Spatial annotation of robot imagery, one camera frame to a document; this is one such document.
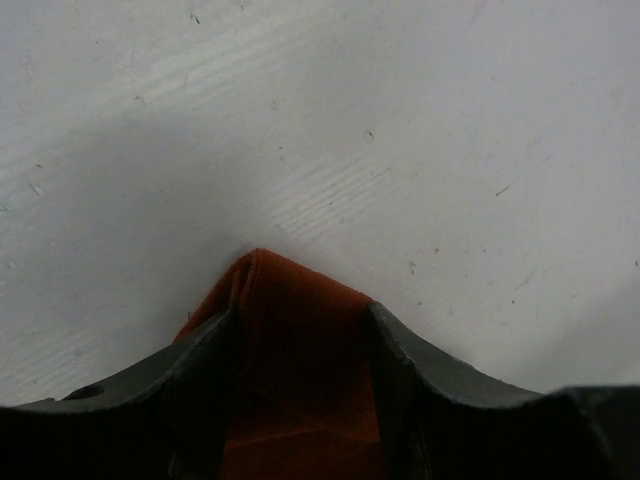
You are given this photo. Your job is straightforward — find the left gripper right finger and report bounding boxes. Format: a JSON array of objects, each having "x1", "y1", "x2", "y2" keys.
[{"x1": 368, "y1": 303, "x2": 639, "y2": 479}]

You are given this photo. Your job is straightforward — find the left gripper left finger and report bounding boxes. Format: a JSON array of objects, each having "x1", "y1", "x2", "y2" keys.
[{"x1": 1, "y1": 308, "x2": 240, "y2": 479}]

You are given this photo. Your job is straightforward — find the brown towel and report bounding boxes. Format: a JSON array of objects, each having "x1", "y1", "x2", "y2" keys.
[{"x1": 180, "y1": 249, "x2": 386, "y2": 479}]

